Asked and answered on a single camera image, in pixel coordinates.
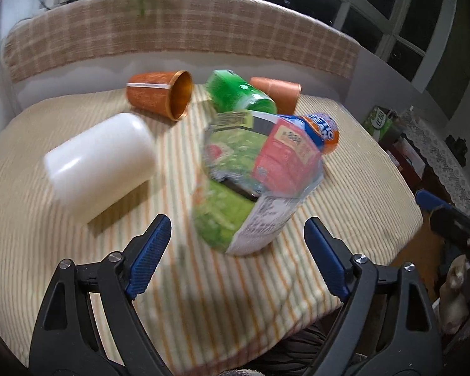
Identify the checked brown cloth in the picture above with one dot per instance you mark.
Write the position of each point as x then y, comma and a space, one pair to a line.
180, 23

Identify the plain orange cup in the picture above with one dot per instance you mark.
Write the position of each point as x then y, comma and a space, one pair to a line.
282, 94

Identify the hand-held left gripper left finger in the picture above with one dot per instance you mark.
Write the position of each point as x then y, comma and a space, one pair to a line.
149, 250

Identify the dark side cabinet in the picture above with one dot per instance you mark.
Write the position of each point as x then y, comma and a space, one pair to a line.
405, 162

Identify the white lace cloth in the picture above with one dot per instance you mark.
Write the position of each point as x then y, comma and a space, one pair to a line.
442, 160

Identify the white window frame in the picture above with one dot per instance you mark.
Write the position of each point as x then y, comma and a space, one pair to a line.
391, 4

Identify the pale rounded object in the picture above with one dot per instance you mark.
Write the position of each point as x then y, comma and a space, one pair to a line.
454, 293

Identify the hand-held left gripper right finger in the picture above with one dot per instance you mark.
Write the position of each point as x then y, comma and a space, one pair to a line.
327, 254

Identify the clear bag of snack packets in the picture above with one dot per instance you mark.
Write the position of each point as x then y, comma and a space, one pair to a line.
258, 164

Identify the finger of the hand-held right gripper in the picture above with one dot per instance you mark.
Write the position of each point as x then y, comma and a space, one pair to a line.
431, 200

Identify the green carton box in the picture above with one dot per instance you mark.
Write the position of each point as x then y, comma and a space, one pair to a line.
378, 123

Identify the green cup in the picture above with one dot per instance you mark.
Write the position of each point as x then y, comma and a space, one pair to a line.
235, 92

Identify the orange cup with white label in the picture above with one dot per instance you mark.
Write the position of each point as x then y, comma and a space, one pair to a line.
149, 98

